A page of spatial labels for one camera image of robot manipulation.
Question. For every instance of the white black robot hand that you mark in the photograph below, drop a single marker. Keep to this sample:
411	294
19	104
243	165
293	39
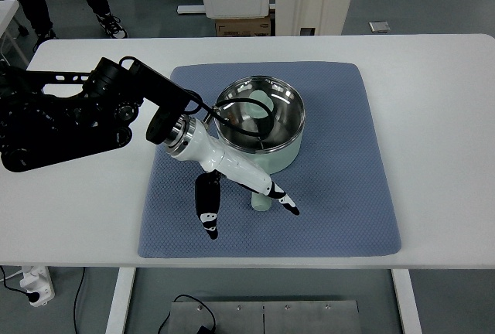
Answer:
189	141

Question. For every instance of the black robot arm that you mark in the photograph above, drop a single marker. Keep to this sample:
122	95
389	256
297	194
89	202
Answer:
49	117

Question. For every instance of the glass lid green knob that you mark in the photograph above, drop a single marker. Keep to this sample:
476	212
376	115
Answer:
263	104

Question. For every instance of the cardboard box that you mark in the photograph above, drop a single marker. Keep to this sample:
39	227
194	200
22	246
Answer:
243	27

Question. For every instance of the blue quilted mat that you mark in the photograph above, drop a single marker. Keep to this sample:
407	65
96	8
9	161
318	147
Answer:
337	180

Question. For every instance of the white table leg left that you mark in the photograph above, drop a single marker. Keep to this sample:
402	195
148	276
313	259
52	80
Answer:
121	300

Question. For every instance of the white table leg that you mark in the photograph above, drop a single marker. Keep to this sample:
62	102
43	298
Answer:
405	298
121	300

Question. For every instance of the white power strip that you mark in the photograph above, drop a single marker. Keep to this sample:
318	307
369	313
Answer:
36	279

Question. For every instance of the grey floor socket plate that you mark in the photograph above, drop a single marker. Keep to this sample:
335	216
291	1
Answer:
379	27

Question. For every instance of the white side table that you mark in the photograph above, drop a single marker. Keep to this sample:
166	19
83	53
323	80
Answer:
8	10

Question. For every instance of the white table leg right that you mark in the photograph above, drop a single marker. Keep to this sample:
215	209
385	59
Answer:
405	298

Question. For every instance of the metal base plate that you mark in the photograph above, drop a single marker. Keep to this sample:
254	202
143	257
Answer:
265	317

